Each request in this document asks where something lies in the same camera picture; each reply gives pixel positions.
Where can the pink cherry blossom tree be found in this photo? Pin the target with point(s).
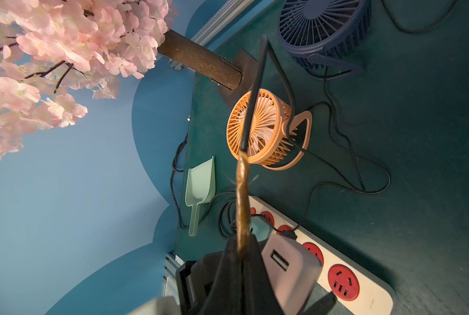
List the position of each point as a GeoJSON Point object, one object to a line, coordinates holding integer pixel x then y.
{"type": "Point", "coordinates": [50, 48]}

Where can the pink usb adapter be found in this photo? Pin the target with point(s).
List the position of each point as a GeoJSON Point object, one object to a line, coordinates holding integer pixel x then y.
{"type": "Point", "coordinates": [293, 271]}

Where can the beige red power strip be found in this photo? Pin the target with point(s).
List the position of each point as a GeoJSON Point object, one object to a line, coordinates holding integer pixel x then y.
{"type": "Point", "coordinates": [349, 284]}

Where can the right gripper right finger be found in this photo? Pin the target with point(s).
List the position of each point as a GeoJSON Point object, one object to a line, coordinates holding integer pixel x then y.
{"type": "Point", "coordinates": [258, 296]}

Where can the left navy desk fan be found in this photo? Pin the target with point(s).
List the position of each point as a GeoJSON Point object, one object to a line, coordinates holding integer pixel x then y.
{"type": "Point", "coordinates": [320, 34]}

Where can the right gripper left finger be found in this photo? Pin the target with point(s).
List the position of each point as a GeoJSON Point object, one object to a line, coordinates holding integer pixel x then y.
{"type": "Point", "coordinates": [226, 295]}

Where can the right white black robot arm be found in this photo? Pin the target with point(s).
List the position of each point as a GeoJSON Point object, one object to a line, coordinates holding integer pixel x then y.
{"type": "Point", "coordinates": [194, 282]}

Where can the aluminium rail frame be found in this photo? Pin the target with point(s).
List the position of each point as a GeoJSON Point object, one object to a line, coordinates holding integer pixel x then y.
{"type": "Point", "coordinates": [203, 21]}

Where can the orange desk fan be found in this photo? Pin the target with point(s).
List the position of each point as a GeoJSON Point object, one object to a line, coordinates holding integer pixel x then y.
{"type": "Point", "coordinates": [272, 132]}

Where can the mint green plastic scoop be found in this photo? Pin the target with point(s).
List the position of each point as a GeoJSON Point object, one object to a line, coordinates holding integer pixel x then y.
{"type": "Point", "coordinates": [200, 189]}

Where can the mint green usb adapter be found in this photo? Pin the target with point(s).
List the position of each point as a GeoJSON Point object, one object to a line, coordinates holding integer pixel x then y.
{"type": "Point", "coordinates": [261, 228]}

